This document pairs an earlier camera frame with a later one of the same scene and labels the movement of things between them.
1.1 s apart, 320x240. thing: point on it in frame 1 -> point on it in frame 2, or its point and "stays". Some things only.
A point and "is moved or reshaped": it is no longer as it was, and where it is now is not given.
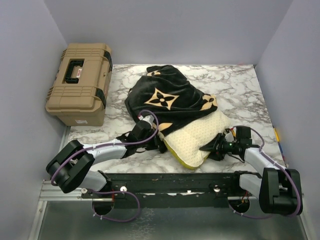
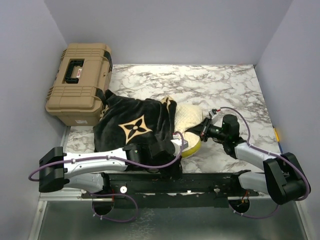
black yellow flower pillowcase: [165, 94] -> [124, 120]
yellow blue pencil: [280, 146] stays
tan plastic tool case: [78, 91] stays
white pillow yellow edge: [184, 145] is moved or reshaped
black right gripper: [216, 153] -> [202, 129]
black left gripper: [156, 144] -> [173, 174]
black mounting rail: [171, 190] stays
